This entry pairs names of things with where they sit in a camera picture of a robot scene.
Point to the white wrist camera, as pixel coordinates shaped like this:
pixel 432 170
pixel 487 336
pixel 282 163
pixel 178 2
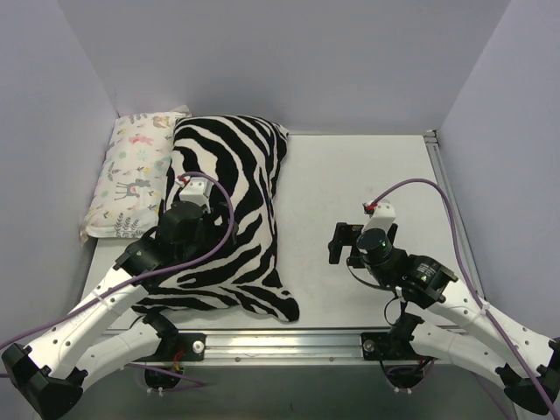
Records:
pixel 381 214
pixel 196 190

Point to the front aluminium rail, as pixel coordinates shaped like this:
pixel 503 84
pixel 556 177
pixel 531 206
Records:
pixel 274 348

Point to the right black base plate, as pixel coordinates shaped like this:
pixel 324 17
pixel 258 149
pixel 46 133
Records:
pixel 376 346

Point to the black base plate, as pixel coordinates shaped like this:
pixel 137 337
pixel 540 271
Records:
pixel 376 346
pixel 189 347

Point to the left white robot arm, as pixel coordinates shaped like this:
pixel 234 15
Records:
pixel 53 371

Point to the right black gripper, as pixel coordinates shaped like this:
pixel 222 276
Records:
pixel 339 241

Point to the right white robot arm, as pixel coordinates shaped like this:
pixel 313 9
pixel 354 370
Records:
pixel 522 362

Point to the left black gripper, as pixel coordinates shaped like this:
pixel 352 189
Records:
pixel 228 223

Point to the right side aluminium rail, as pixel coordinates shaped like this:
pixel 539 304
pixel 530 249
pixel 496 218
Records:
pixel 436 158

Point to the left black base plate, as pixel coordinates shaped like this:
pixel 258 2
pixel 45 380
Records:
pixel 189 347

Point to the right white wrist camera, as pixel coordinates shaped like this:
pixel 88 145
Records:
pixel 381 214

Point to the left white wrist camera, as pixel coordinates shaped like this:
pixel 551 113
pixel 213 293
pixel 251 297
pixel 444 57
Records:
pixel 196 190

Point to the floral deer print pillow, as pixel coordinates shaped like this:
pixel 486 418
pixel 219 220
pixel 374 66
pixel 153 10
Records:
pixel 131 184

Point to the zebra and grey pillowcase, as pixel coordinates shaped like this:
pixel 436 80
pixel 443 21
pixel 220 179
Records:
pixel 244 153

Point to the aluminium rail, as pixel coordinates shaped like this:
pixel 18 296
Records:
pixel 274 348
pixel 436 158

